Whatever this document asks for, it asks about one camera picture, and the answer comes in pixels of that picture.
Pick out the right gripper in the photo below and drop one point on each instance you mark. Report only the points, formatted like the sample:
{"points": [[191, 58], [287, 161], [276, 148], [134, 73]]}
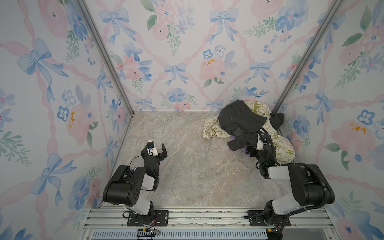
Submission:
{"points": [[250, 144]]}

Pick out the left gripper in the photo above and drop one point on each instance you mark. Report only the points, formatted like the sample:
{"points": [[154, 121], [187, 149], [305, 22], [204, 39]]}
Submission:
{"points": [[153, 156]]}

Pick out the dark grey garment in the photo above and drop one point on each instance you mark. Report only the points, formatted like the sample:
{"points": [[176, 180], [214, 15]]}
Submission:
{"points": [[238, 120]]}

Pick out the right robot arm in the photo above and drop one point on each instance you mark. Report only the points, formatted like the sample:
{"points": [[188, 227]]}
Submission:
{"points": [[309, 189]]}

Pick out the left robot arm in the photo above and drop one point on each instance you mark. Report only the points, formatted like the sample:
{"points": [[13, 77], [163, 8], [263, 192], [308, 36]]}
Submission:
{"points": [[125, 187]]}

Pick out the cream green printed cloth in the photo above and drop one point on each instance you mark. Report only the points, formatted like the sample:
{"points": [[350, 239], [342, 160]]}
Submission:
{"points": [[285, 150]]}

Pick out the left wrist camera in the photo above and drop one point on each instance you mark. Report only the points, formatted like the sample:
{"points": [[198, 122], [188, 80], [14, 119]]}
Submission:
{"points": [[151, 149]]}

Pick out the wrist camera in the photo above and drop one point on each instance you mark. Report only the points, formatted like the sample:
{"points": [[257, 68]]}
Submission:
{"points": [[259, 143], [151, 149]]}

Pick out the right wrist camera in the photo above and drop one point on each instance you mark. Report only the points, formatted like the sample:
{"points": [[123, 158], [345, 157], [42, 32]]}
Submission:
{"points": [[259, 143]]}

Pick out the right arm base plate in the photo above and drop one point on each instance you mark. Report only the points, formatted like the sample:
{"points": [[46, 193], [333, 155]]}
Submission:
{"points": [[259, 218]]}

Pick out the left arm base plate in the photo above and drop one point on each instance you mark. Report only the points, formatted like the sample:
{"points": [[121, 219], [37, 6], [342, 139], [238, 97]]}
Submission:
{"points": [[156, 218]]}

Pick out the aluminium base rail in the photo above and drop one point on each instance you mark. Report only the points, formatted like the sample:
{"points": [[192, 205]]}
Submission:
{"points": [[205, 223]]}

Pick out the right aluminium frame post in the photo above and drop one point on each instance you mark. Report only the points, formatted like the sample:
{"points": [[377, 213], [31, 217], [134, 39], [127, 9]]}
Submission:
{"points": [[312, 47]]}

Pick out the aluminium frame post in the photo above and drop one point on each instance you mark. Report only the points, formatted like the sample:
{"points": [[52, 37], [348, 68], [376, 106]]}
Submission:
{"points": [[312, 47], [94, 32]]}

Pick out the left aluminium frame post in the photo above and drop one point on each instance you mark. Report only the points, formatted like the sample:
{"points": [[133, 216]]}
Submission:
{"points": [[94, 32]]}

